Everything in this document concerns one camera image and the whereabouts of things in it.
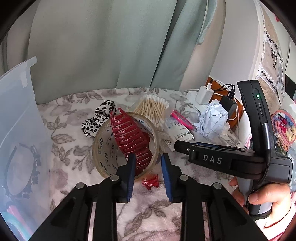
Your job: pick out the person's right hand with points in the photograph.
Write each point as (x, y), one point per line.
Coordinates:
(272, 195)

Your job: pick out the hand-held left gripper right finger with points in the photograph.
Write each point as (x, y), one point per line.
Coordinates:
(166, 178)

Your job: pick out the red foil wrapper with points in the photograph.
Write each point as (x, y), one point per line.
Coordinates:
(150, 182)

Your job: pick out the floral printed blanket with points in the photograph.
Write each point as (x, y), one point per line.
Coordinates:
(76, 162)

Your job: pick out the white charger plug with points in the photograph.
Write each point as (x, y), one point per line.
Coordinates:
(204, 95)

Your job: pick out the clear plastic storage container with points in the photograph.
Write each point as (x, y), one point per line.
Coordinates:
(20, 115)

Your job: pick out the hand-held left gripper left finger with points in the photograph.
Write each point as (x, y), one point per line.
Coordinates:
(130, 178)

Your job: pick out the pink oval comb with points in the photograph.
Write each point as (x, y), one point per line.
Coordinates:
(179, 117)

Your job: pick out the white cylinder tube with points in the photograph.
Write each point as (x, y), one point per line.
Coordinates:
(245, 129)

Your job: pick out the black decorated headband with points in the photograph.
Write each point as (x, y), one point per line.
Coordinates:
(34, 160)

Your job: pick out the dark red hair claw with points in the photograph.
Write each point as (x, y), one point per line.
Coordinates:
(131, 136)

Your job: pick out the beige quilted lace cover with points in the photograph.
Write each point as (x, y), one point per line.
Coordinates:
(270, 62)

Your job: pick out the clear tape roll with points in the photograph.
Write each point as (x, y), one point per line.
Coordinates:
(101, 148)

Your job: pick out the pale green curtain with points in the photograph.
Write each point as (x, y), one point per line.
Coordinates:
(92, 46)

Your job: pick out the colourful cartoon pouch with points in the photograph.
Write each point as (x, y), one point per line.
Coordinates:
(283, 132)

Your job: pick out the black charger plug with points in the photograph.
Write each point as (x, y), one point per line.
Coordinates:
(227, 105)

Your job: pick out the white paper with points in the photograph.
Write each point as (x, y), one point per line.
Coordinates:
(212, 122)

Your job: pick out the bundle of cotton swabs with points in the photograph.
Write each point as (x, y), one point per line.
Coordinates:
(152, 109)

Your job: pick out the small white medicine box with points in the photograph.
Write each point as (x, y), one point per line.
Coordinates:
(178, 133)

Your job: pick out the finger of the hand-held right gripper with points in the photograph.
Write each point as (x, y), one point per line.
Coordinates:
(181, 146)
(219, 147)

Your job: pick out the leopard print scrunchie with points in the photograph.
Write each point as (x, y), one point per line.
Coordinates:
(92, 125)

